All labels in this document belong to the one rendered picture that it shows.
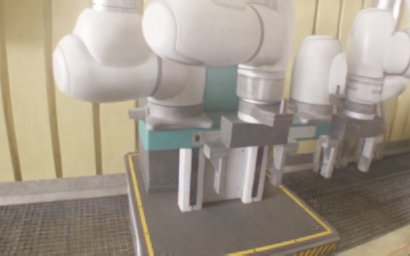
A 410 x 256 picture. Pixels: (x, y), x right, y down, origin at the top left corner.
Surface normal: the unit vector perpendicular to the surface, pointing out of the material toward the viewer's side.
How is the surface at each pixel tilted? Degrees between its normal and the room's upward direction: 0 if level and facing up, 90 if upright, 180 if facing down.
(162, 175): 90
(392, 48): 88
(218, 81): 90
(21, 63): 90
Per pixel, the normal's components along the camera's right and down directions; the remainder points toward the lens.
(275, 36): 0.62, 0.24
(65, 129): 0.36, 0.31
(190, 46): 0.28, 0.71
